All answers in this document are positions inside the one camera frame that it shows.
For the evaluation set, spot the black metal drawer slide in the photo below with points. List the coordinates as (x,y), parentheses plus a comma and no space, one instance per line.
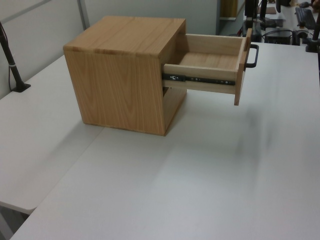
(200,79)

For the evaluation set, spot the light wooden drawer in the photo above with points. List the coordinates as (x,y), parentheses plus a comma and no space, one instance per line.
(207,60)

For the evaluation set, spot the wooden cabinet box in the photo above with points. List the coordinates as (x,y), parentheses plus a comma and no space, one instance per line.
(117,82)

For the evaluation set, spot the yellow wooden panel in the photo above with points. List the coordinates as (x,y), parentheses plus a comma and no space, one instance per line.
(228,8)

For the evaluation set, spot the black stand pole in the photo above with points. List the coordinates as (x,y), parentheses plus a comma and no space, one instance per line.
(263,11)
(249,15)

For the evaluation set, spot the black electronics box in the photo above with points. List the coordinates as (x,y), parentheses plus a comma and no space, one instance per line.
(278,37)

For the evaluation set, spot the brown leather pad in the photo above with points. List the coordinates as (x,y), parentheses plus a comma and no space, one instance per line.
(270,10)

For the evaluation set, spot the black keyboard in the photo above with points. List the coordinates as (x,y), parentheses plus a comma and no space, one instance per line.
(305,16)

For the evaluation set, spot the black computer mouse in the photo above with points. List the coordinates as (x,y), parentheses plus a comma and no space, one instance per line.
(304,4)

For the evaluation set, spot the grey partition frame post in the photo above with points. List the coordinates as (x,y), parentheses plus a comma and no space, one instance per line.
(80,13)

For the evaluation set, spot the black clamped camera pole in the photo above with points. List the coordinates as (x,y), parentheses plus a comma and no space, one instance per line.
(15,72)

